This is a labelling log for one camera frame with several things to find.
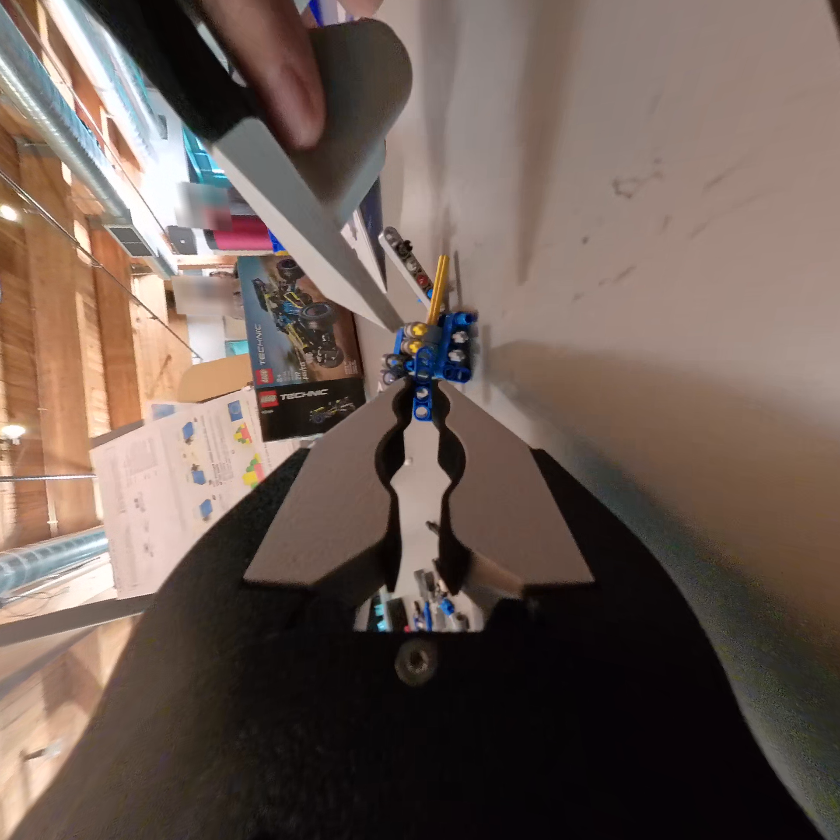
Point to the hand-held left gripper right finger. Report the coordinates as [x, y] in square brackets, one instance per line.
[518, 525]

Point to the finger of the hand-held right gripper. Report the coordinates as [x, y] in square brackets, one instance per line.
[358, 98]

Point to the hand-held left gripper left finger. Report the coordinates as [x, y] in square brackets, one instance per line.
[315, 525]

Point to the lego instruction booklet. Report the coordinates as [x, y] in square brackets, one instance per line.
[359, 239]

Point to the blue grey lego sub-assembly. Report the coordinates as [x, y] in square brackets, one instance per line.
[453, 348]

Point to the pile of loose lego pieces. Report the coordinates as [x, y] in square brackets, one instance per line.
[430, 590]

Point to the lego set box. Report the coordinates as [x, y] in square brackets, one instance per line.
[295, 341]

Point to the person's right hand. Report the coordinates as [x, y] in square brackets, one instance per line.
[275, 65]

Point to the printed instruction poster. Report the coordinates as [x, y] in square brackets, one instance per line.
[170, 479]

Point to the magenta roll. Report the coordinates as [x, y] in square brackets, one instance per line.
[243, 235]

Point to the brown cardboard box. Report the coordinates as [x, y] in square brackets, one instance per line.
[210, 380]

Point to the silver ventilation duct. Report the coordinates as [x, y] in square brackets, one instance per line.
[52, 111]
[52, 558]

